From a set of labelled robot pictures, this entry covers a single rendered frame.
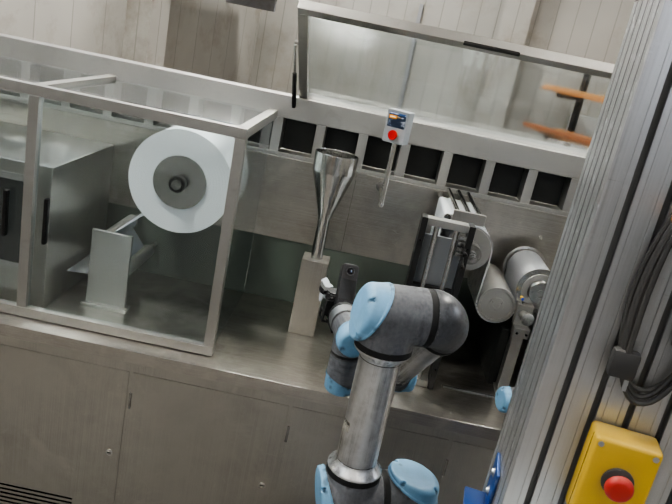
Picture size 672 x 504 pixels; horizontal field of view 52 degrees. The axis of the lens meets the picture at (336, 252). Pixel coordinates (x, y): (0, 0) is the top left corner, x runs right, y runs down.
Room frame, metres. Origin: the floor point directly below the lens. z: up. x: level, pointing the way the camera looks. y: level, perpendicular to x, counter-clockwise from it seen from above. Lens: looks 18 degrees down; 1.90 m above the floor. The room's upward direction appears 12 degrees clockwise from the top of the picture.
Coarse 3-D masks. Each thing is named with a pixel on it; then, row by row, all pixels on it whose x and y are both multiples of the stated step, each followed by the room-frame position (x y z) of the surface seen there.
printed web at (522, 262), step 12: (480, 228) 2.10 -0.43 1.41; (492, 252) 2.09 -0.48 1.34; (528, 252) 2.30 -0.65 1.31; (516, 264) 2.23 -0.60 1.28; (528, 264) 2.18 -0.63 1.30; (540, 264) 2.18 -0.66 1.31; (468, 276) 2.32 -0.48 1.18; (480, 276) 2.14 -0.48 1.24; (516, 276) 2.17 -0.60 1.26; (480, 288) 2.09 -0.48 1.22; (516, 300) 2.09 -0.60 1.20
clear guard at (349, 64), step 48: (336, 48) 2.17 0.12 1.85; (384, 48) 2.12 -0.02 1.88; (432, 48) 2.08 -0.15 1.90; (336, 96) 2.42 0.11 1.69; (384, 96) 2.36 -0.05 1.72; (432, 96) 2.30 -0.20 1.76; (480, 96) 2.25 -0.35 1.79; (528, 96) 2.20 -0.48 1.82; (576, 96) 2.15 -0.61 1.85; (576, 144) 2.40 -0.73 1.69
